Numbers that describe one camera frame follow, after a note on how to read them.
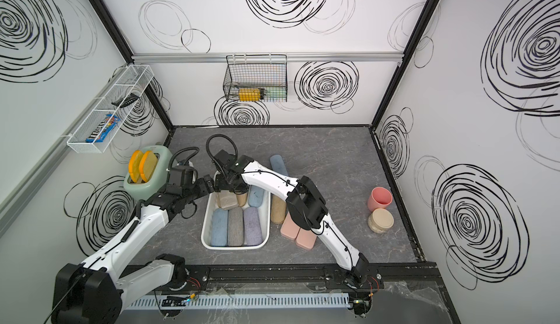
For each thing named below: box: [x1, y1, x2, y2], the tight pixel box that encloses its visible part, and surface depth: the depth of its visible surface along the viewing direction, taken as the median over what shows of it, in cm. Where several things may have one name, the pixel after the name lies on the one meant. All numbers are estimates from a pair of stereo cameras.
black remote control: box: [110, 92, 140, 108], surface depth 82 cm
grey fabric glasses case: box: [227, 207, 245, 247], surface depth 83 cm
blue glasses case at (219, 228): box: [210, 207, 229, 247], surface depth 83 cm
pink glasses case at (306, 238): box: [295, 227, 318, 249], surface depth 82 cm
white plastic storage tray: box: [200, 191, 272, 251], surface depth 80 cm
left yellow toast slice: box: [128, 149, 144, 184], surface depth 80 cm
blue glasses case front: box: [247, 184, 265, 208], surface depth 92 cm
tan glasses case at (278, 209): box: [270, 194, 287, 225], surface depth 88 cm
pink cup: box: [367, 186, 394, 213], surface depth 86 cm
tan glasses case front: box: [236, 192, 248, 208], surface depth 91 cm
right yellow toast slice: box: [138, 150, 158, 183], surface depth 80 cm
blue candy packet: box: [85, 113, 122, 144], surface depth 72 cm
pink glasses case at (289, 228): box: [280, 214, 301, 239], surface depth 84 cm
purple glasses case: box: [243, 206, 264, 246], surface depth 84 cm
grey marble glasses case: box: [218, 189, 239, 211], surface depth 86 cm
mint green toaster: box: [123, 145, 173, 201], surface depth 83 cm
